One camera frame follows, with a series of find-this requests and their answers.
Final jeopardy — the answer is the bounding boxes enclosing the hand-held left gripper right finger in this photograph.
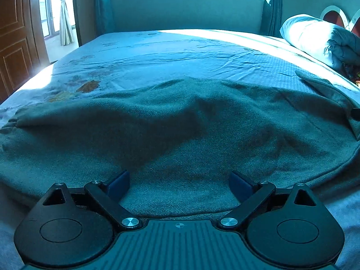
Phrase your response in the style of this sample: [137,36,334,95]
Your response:
[218,171,320,230]

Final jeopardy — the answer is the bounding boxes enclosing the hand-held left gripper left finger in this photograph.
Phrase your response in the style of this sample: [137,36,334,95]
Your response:
[42,170,142,230]

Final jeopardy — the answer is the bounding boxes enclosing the grey-green pants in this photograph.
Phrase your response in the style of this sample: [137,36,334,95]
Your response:
[0,70,360,218]

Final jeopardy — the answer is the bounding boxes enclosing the dark grey folded blanket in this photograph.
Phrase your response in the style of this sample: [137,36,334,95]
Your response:
[326,28,360,68]

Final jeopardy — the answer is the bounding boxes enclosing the white pillow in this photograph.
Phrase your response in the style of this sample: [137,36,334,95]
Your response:
[280,15,342,69]

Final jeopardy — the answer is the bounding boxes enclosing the red and white headboard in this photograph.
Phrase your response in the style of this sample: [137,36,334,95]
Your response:
[321,5,360,37]

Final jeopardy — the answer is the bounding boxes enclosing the teal curtain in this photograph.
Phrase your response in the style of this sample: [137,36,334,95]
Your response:
[260,0,286,38]
[94,0,114,36]

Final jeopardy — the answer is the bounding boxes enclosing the bed with floral sheet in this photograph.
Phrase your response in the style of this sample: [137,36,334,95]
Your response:
[0,29,360,270]

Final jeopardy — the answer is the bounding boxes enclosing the white sheer curtain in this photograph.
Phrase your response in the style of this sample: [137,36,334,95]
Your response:
[57,0,74,46]

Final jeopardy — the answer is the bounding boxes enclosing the brown wooden door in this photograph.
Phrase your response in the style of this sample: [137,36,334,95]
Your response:
[0,0,50,103]

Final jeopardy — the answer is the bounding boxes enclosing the side window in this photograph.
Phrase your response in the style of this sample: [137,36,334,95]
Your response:
[38,0,76,39]

